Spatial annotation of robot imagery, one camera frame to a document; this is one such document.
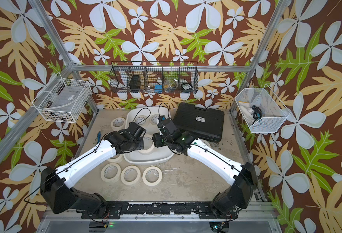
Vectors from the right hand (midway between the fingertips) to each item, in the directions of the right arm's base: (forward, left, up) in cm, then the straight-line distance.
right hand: (155, 136), depth 76 cm
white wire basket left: (+19, +53, +9) cm, 57 cm away
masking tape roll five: (+30, +5, -20) cm, 37 cm away
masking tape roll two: (+27, +33, -22) cm, 48 cm away
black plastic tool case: (+23, -33, -17) cm, 44 cm away
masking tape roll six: (-3, +4, -5) cm, 6 cm away
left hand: (0, +8, -6) cm, 10 cm away
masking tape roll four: (+30, +15, -21) cm, 40 cm away
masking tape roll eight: (-11, +28, -23) cm, 38 cm away
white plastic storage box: (+38, +11, -25) cm, 47 cm away
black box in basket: (+42, +16, +6) cm, 46 cm away
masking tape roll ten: (-13, +3, -23) cm, 27 cm away
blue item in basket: (+34, 0, +6) cm, 35 cm away
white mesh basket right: (+8, -63, +8) cm, 64 cm away
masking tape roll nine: (-13, +16, -22) cm, 30 cm away
